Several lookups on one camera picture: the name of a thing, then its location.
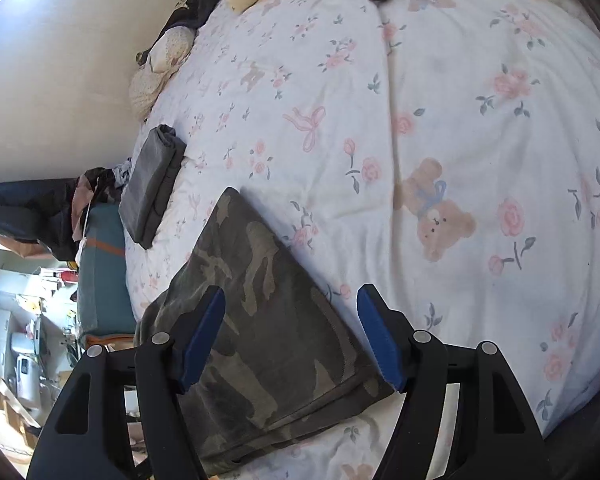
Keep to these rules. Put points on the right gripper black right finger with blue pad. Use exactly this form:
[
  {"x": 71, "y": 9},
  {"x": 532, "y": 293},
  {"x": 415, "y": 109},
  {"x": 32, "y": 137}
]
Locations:
[{"x": 495, "y": 435}]

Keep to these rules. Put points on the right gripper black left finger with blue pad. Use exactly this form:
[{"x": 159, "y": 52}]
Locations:
[{"x": 86, "y": 434}]

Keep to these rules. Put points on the camouflage pants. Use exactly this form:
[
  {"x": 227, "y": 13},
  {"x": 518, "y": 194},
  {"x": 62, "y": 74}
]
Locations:
[{"x": 284, "y": 366}]

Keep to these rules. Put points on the white kitchen appliance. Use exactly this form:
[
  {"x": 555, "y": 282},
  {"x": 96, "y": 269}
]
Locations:
[{"x": 28, "y": 370}]

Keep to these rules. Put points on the teal orange bed footboard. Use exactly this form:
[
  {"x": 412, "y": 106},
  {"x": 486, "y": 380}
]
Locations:
[{"x": 103, "y": 305}]

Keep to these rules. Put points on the folded dark grey garment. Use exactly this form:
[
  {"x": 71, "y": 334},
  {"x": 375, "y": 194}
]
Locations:
[{"x": 146, "y": 196}]

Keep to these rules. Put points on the floral white bed sheet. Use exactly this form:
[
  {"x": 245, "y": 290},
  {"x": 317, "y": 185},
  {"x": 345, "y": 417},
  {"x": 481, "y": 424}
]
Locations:
[{"x": 447, "y": 151}]

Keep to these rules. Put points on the cream knitted pillow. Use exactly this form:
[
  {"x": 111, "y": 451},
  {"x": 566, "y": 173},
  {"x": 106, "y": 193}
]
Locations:
[{"x": 164, "y": 59}]

